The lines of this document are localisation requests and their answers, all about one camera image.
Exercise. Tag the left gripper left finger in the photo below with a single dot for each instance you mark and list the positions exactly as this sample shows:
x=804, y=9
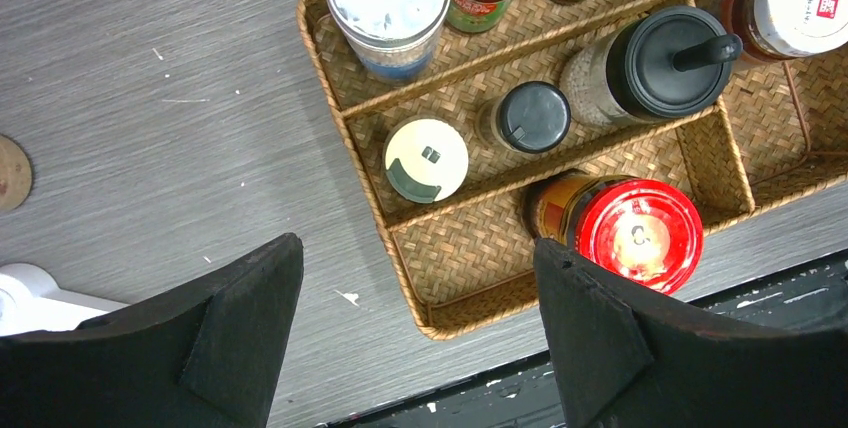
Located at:
x=207, y=353

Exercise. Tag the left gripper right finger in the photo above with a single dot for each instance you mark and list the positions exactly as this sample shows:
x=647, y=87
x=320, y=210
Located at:
x=625, y=355

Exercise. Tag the red lid sauce jar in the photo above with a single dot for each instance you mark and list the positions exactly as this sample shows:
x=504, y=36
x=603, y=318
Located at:
x=642, y=229

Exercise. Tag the small black cap bottle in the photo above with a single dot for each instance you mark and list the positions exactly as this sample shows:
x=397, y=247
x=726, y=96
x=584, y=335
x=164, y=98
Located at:
x=532, y=118

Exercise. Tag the woven divided tray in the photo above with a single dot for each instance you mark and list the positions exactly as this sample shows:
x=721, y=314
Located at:
x=778, y=133

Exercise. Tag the pale yellow lid jar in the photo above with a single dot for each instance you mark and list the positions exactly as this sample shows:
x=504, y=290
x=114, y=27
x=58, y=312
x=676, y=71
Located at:
x=426, y=160

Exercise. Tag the black lid spice grinder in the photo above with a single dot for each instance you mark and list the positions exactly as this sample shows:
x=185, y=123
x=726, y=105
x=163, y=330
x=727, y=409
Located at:
x=670, y=65

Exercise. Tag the white lid sauce jar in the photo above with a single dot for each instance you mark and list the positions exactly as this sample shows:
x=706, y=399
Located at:
x=774, y=31

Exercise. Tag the silver lid pepper jar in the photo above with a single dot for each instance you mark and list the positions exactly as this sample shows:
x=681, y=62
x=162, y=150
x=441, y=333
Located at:
x=394, y=40

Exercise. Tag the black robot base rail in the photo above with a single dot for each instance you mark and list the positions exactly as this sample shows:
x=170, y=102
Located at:
x=524, y=393

